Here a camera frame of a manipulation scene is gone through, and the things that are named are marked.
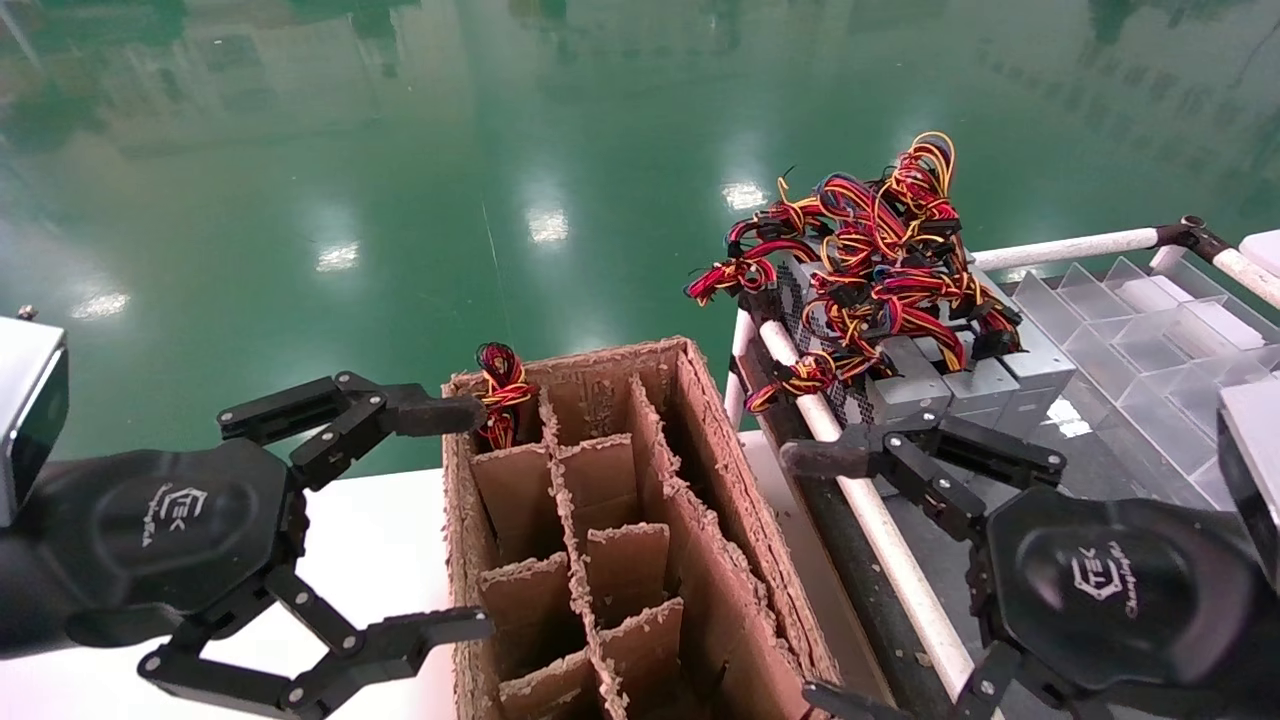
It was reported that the grey power supply with wires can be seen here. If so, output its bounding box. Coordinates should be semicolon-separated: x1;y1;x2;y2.
685;170;951;496
940;270;1079;441
820;130;1021;431
473;342;541;451

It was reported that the white cart post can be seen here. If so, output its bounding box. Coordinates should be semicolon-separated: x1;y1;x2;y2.
725;310;758;431

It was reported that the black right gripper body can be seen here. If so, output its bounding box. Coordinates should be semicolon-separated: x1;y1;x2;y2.
975;485;1266;681

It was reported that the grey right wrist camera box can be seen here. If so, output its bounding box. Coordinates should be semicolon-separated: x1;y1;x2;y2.
1218;380;1280;591

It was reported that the black pipe corner joint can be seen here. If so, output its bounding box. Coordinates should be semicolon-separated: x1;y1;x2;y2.
1155;215;1236;266

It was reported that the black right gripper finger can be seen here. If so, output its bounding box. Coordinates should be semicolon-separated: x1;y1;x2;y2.
780;412;1066;541
803;640;1101;720

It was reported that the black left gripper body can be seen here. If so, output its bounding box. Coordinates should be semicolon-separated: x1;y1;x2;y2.
28;438;311;651

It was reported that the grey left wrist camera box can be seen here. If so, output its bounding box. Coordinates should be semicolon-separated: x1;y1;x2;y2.
0;310;71;528

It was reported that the brown cardboard divider box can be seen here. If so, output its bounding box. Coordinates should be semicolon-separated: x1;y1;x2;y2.
440;335;846;720

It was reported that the white cart rail pipe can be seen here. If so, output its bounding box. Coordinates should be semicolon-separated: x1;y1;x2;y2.
972;228;1161;273
1215;245;1280;309
755;320;979;701

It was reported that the clear acrylic divider tray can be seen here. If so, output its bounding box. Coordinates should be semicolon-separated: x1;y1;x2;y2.
1010;255;1280;501

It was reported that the white block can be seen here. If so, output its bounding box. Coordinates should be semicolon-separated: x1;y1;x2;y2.
1240;230;1280;277

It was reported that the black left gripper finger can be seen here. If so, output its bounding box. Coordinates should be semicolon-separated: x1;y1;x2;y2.
218;372;488;491
138;565;496;719

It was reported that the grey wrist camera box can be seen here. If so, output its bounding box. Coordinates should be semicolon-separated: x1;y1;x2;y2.
1218;380;1280;591
0;310;71;528

